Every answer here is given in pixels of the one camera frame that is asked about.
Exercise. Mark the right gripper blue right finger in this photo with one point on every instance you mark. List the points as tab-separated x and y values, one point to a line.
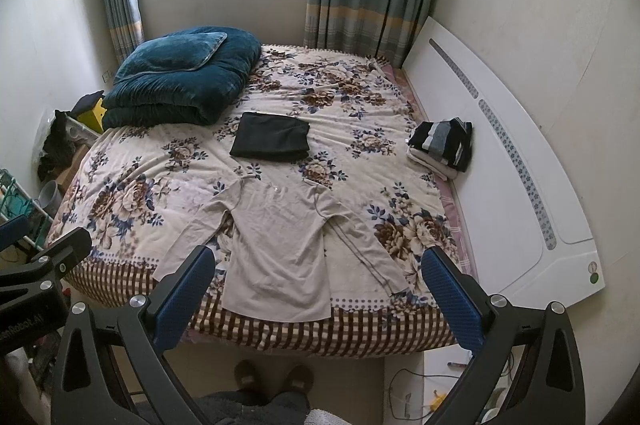
547	388

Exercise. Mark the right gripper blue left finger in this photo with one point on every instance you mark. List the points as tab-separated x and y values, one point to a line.
88	386

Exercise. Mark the beige long-sleeve shirt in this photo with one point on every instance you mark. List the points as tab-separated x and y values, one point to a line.
277	269

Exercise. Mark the dark clothes pile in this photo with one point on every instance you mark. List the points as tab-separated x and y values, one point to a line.
57	151

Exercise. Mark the striped folded clothes stack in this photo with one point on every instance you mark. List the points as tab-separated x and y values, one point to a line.
444	148

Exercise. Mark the green metal rack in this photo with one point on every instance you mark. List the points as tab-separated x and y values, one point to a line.
22	219

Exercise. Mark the grey plastic bucket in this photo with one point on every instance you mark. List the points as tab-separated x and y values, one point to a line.
50	198

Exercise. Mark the white bed headboard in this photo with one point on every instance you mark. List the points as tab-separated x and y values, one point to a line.
529	236

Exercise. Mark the floral bed sheet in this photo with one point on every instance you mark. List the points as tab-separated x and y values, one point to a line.
137	188

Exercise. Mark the yellow box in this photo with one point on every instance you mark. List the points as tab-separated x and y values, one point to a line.
93	118

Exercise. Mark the teal folded quilt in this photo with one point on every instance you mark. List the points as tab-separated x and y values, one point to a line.
198	97

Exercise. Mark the folded black garment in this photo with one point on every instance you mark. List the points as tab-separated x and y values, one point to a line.
271	137

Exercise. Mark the teal velvet pillow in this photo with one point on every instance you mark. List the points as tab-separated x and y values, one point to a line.
172	53

